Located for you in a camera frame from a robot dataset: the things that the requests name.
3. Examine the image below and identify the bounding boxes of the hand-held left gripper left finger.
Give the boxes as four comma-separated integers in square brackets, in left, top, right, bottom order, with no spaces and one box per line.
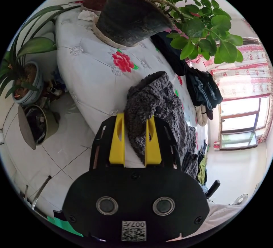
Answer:
[109,113,125,166]

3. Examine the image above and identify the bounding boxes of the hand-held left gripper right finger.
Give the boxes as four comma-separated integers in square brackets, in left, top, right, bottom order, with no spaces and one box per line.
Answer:
[144,116,162,167]

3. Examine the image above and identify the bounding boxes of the dark gray pajama pants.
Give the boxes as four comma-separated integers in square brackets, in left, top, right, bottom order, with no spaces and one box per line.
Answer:
[123,71,199,179]

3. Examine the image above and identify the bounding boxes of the pile of clothes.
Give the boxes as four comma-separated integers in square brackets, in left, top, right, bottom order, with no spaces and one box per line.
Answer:
[197,139,208,185]
[150,30,223,127]

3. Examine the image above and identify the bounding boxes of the bed with floral white quilt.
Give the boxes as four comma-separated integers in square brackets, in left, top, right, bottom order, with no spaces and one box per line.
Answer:
[55,1,210,167]

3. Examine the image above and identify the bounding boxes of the window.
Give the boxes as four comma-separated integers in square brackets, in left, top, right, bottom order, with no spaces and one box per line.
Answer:
[218,95,273,151]

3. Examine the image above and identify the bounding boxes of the fan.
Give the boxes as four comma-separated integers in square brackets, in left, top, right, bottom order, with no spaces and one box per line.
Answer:
[231,193,249,206]

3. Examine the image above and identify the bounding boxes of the long-leaved plant in glazed pot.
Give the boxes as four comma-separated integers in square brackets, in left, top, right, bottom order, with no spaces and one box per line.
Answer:
[0,5,81,107]

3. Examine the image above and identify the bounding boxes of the red patterned curtain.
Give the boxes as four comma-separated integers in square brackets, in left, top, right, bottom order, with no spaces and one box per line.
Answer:
[185,37,273,103]

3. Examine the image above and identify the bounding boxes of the leafy plant in black pot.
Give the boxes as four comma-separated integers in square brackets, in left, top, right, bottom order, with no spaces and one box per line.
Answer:
[92,0,244,65]

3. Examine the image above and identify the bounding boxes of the crumpled white cloth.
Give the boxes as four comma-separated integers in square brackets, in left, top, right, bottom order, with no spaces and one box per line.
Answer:
[77,10,101,22]

